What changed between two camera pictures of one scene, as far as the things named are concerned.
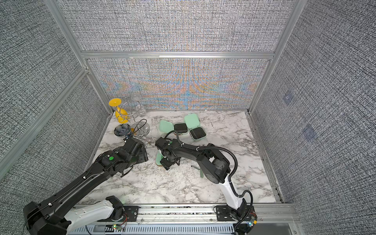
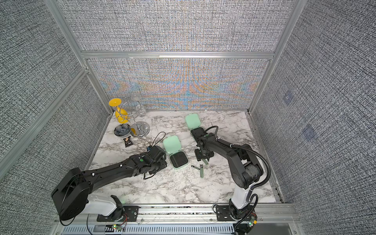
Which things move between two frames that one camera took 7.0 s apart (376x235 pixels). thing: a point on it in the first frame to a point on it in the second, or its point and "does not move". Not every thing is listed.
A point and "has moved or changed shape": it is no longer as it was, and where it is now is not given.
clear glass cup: [141, 109] does not move
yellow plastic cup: [121, 115] does not move
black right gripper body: [166, 162] to [199, 154]
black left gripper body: [142, 157] to [156, 167]
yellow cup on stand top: [115, 102] does not move
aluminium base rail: [272, 219] does not move
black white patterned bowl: [122, 129] does not move
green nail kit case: [179, 128] has moved or changed shape
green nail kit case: [192, 122] does not move
